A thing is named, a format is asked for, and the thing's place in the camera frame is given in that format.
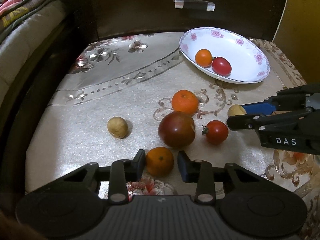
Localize tan round fruit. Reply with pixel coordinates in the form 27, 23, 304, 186
227, 105, 247, 117

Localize small red tomato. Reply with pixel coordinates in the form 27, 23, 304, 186
212, 57, 232, 76
202, 120, 229, 145

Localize small orange mandarin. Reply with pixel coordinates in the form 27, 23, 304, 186
146, 147, 174, 177

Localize small green-brown longan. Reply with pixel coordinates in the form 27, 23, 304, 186
107, 116, 129, 139

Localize large dark red tomato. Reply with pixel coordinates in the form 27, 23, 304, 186
158, 111, 196, 148

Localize orange mandarin back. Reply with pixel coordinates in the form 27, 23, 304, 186
171, 90, 199, 115

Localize white floral plate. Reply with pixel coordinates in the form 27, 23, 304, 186
179, 27, 270, 84

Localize brown wooden cabinet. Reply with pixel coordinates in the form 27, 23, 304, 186
274, 0, 319, 83

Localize dark wooden drawer cabinet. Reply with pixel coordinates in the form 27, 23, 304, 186
67, 0, 286, 40

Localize pink floral blanket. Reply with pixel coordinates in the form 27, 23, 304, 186
0, 0, 43, 18

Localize silver black drawer handle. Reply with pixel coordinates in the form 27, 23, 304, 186
173, 0, 215, 12

